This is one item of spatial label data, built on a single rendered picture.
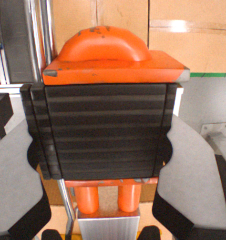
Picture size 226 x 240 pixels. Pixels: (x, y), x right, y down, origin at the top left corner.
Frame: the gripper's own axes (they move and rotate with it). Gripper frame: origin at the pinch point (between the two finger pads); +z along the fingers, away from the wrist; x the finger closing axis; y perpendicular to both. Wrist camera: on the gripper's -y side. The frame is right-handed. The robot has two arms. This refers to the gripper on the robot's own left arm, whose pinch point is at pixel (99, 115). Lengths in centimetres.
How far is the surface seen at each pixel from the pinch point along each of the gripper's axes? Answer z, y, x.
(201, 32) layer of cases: 67, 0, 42
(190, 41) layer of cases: 67, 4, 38
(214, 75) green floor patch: 122, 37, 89
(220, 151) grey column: 94, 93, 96
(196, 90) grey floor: 122, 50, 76
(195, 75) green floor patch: 122, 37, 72
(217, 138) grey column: 110, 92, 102
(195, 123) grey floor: 122, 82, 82
